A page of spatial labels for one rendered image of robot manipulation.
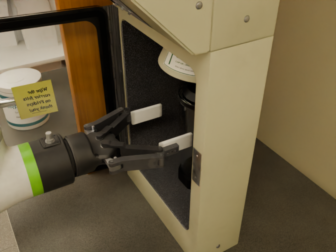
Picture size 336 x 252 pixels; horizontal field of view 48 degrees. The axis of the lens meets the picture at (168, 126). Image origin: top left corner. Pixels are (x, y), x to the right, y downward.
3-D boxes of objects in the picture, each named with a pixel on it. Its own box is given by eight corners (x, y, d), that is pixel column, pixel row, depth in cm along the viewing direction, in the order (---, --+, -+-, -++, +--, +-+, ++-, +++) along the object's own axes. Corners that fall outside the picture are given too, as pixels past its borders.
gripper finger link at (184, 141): (158, 142, 68) (160, 144, 67) (190, 131, 71) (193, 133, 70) (158, 155, 69) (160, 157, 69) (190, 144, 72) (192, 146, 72)
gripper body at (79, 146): (73, 154, 61) (125, 137, 65) (58, 128, 67) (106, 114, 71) (78, 187, 65) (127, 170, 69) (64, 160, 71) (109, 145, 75)
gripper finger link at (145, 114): (132, 125, 77) (131, 123, 78) (162, 116, 80) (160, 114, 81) (131, 113, 76) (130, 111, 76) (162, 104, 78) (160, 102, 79)
